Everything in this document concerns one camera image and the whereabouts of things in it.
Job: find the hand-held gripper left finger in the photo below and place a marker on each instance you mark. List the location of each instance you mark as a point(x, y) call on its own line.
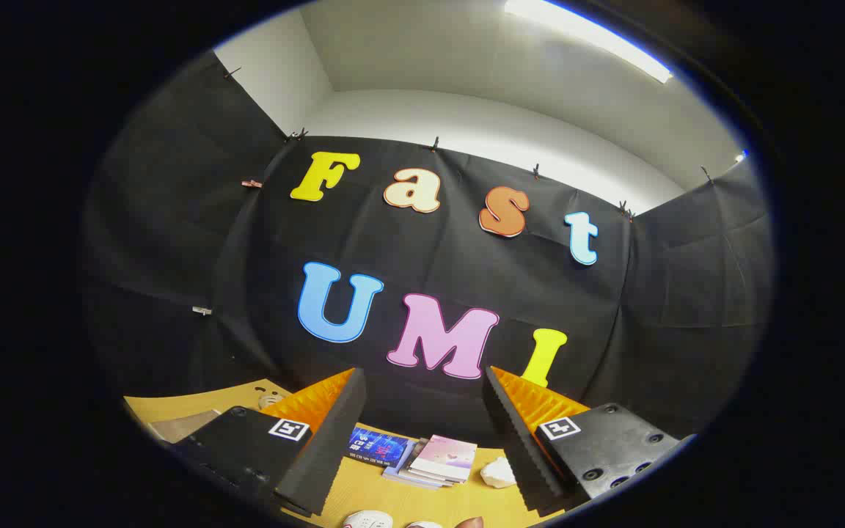
point(334, 440)

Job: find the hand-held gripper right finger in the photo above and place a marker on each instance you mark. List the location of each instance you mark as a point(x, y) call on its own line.
point(518, 440)

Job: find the beige fabric storage box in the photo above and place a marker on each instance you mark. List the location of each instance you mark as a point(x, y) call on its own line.
point(184, 427)

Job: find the white plush toy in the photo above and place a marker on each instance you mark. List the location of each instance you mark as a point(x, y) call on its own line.
point(497, 473)

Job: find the blue cover book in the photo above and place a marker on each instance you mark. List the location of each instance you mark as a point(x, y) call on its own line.
point(378, 446)

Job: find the tan striped plush toy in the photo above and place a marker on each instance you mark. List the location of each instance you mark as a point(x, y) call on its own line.
point(270, 400)

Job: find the blue edged book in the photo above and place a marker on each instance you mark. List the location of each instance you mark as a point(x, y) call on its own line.
point(400, 478)

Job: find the white edged book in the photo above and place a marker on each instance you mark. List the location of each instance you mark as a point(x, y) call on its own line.
point(411, 475)

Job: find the copper clip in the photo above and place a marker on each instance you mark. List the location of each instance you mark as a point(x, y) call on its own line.
point(251, 183)

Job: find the row of black clips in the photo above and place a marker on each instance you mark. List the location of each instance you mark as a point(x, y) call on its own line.
point(435, 144)

